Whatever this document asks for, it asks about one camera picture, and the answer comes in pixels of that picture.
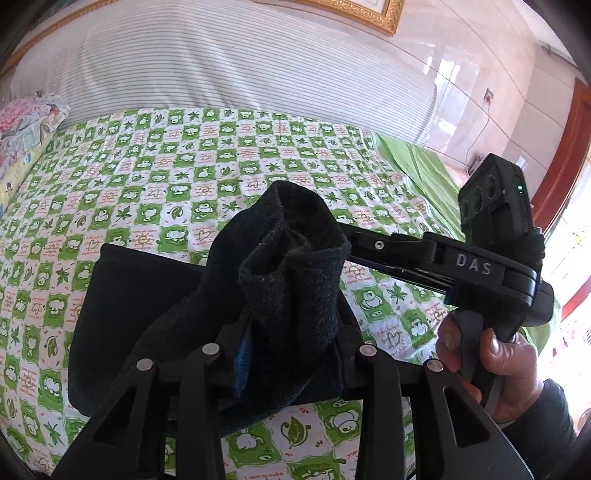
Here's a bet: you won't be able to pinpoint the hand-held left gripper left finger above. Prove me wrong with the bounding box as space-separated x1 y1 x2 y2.
51 322 254 480

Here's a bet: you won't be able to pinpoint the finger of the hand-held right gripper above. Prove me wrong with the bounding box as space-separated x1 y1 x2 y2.
346 259 459 298
342 224 439 275

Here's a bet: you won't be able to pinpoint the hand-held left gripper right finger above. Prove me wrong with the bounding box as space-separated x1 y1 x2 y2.
341 332 532 480

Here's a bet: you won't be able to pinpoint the black pants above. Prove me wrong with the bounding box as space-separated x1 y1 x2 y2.
67 181 370 437

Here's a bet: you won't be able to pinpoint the person's right forearm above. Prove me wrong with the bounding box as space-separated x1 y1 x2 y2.
489 378 583 480

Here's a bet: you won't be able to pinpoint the person's right hand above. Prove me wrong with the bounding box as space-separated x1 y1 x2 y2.
436 314 546 424

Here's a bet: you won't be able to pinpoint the plain green sheet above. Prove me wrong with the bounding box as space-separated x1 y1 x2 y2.
374 131 468 243

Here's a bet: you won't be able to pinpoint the green printed bed sheet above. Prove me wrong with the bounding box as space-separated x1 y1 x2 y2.
0 106 560 480

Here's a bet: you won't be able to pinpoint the gold framed picture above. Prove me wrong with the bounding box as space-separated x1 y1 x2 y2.
318 0 407 38

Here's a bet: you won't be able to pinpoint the striped white headboard cushion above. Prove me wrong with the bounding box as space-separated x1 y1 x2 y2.
9 9 439 148

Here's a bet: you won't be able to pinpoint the yellow folded blanket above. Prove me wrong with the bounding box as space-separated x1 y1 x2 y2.
0 150 40 210

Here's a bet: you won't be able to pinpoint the floral folded blanket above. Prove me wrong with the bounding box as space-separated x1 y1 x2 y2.
0 92 71 163

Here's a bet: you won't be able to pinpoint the wooden door frame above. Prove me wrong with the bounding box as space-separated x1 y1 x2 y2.
530 78 591 326

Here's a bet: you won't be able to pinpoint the thin wall cable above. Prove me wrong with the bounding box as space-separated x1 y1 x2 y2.
465 100 493 168

